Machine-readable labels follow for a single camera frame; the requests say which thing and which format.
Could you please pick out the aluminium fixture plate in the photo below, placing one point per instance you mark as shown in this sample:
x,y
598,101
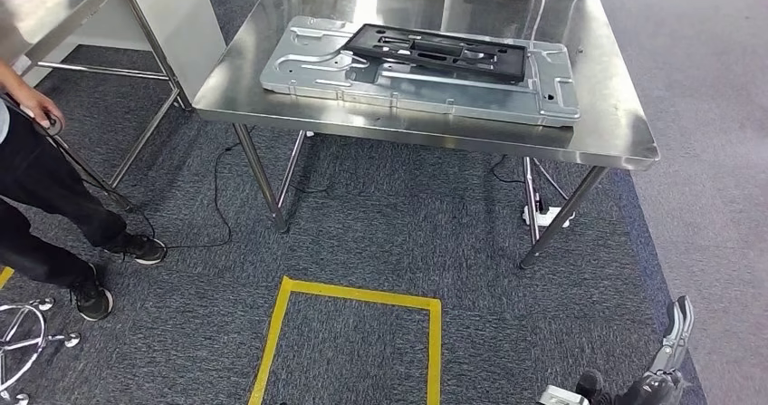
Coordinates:
x,y
312,78

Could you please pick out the steel workbench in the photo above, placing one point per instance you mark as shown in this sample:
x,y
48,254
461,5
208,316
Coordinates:
x,y
420,126

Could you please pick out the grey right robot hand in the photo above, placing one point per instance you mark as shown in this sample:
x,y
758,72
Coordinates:
x,y
657,387

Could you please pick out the black plastic plate bracket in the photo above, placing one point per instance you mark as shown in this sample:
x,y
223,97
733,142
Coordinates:
x,y
366,42

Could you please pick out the white power adapter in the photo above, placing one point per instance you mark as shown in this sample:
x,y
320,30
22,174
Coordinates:
x,y
549,217

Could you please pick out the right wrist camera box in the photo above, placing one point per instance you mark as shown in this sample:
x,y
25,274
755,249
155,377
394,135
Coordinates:
x,y
561,397

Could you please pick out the person's left forearm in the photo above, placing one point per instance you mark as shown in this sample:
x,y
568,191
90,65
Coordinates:
x,y
9,81

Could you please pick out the grey handheld controller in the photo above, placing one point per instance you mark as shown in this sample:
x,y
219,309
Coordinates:
x,y
54,126

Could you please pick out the person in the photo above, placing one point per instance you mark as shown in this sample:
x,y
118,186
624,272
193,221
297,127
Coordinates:
x,y
36,180

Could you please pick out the black round swivel stool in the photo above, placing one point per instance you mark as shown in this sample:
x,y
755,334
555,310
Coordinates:
x,y
18,336

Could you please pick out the person's left hand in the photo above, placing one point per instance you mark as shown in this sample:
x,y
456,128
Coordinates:
x,y
36,105

